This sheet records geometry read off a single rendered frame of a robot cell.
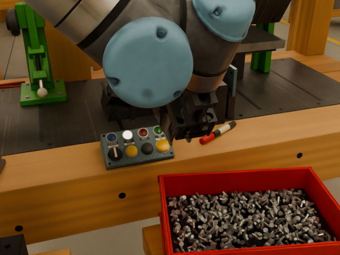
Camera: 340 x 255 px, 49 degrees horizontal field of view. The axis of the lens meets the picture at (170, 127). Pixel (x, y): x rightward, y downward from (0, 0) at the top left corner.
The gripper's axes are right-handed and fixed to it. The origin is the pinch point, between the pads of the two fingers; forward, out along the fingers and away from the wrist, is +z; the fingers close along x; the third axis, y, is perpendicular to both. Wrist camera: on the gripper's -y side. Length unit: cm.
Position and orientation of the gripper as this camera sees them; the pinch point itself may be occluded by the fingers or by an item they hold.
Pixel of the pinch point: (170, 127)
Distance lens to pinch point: 74.3
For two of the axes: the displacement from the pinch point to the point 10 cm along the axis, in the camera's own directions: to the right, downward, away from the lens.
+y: 2.6, 8.6, -4.3
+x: 9.5, -1.5, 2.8
